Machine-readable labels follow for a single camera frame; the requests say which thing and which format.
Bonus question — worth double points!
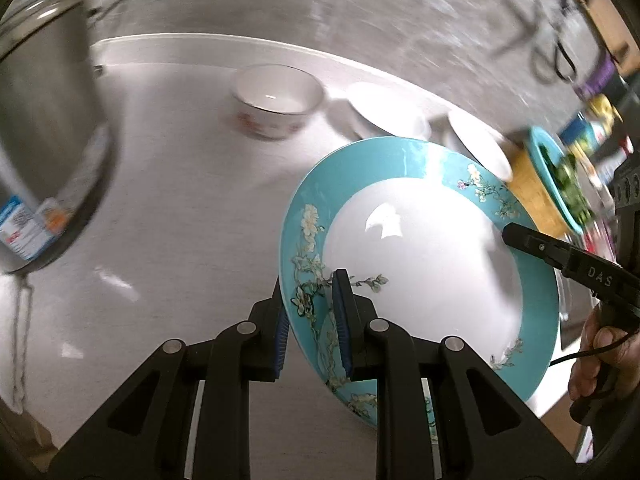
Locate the large teal rimmed plate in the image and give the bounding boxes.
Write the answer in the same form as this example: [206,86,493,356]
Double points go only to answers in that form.
[279,136,559,425]

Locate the white large bowl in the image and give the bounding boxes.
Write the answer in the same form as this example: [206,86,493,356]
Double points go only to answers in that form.
[447,110,513,182]

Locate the white small bowl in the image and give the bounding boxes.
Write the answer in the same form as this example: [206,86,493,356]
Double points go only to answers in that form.
[326,98,432,141]

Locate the floral patterned small bowl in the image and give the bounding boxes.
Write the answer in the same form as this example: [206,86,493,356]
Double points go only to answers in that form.
[230,64,326,140]

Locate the person right hand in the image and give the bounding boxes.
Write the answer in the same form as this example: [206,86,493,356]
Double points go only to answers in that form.
[567,309,639,401]

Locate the green leafy vegetables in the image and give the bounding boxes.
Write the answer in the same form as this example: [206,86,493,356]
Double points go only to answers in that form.
[540,145,594,228]

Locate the teal colander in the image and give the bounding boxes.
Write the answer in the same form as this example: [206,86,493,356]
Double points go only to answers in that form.
[527,124,586,236]

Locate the yellow basin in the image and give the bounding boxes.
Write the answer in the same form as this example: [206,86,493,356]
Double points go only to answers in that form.
[506,150,570,238]

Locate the yellow dish soap bottle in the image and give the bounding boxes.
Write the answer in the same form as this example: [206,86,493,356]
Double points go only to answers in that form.
[570,94,622,156]

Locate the purple peeler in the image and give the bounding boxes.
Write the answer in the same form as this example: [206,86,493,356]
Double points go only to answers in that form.
[574,51,617,101]

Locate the wooden cutting board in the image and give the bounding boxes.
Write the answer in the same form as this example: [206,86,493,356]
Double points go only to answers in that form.
[579,0,634,68]

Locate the white folded cloth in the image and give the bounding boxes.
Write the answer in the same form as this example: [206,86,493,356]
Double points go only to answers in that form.
[0,274,34,414]

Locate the stainless steel rice cooker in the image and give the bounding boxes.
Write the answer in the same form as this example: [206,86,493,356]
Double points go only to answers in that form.
[1,0,114,274]

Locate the black handled kitchen scissors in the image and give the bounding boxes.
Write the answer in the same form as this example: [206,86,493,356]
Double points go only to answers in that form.
[491,0,582,84]

